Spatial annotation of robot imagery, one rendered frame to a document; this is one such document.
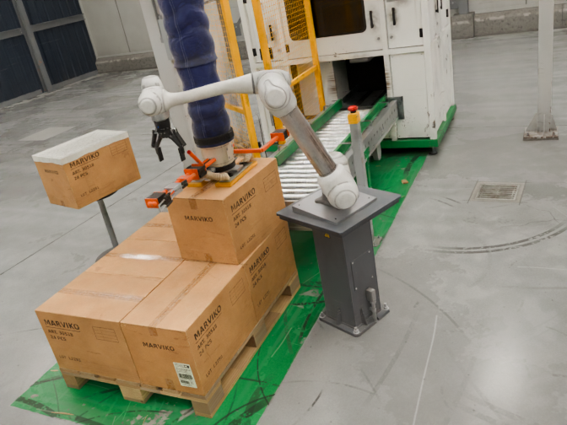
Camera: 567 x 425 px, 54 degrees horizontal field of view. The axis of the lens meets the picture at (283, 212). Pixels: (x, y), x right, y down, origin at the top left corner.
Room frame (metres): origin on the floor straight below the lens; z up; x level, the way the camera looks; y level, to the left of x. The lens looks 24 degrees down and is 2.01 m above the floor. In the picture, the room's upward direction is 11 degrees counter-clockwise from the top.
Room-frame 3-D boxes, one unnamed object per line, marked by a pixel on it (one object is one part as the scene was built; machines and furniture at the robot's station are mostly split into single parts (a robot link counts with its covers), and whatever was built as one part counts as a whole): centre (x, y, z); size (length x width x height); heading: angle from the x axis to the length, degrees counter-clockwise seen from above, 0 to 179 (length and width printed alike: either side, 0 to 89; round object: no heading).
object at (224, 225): (3.03, 0.31, 0.74); 0.60 x 0.40 x 0.40; 148
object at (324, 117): (4.83, -0.37, 0.60); 1.60 x 0.10 x 0.09; 152
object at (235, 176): (3.00, 0.22, 0.97); 0.34 x 0.10 x 0.05; 152
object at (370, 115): (4.57, -0.84, 0.60); 1.60 x 0.10 x 0.09; 152
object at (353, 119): (3.63, -0.59, 0.50); 0.07 x 0.07 x 1.00; 62
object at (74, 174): (4.19, 1.43, 0.82); 0.60 x 0.40 x 0.40; 138
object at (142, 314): (2.91, 0.71, 0.34); 1.20 x 1.00 x 0.40; 152
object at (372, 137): (4.24, -0.72, 0.50); 2.31 x 0.05 x 0.19; 152
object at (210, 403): (2.91, 0.71, 0.07); 1.20 x 1.00 x 0.14; 152
